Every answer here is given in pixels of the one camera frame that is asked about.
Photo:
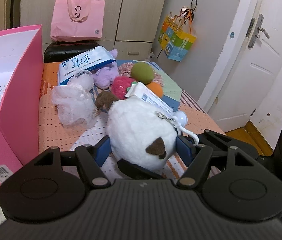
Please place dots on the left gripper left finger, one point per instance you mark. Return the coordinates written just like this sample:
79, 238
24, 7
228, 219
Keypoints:
90, 160

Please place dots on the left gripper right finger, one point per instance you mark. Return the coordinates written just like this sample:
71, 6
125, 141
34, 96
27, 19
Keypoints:
197, 160

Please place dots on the white round plush toy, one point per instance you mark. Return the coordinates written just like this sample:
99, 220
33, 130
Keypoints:
137, 133

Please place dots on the orange plush ball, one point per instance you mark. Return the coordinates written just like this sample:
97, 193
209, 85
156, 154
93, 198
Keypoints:
155, 88

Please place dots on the red strawberry plush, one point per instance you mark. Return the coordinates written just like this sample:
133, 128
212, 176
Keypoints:
121, 85

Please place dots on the purple plush toy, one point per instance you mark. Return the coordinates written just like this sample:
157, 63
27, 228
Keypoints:
105, 69

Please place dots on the small white tissue packet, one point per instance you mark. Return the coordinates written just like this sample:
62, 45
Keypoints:
178, 119

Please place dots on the pink floral plush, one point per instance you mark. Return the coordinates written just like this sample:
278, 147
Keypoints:
125, 69

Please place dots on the green plush ball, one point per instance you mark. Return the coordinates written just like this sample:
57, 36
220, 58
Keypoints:
142, 72

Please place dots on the blue white tissue pack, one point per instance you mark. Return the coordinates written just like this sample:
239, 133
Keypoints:
91, 60

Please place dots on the black suitcase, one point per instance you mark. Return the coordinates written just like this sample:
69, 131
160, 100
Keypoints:
62, 51

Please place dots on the colourful hanging gift bag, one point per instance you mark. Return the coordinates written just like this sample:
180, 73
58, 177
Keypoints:
177, 34

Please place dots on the pink cardboard box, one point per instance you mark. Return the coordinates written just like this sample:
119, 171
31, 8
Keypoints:
20, 53

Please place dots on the pink paper tote bag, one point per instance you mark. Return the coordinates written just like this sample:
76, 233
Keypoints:
77, 20

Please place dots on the white door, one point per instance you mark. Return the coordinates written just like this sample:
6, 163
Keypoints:
253, 72

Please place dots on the beige wardrobe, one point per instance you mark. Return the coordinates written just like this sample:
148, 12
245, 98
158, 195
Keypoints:
129, 26

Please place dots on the silver door handle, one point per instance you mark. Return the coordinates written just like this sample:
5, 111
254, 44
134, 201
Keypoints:
255, 34

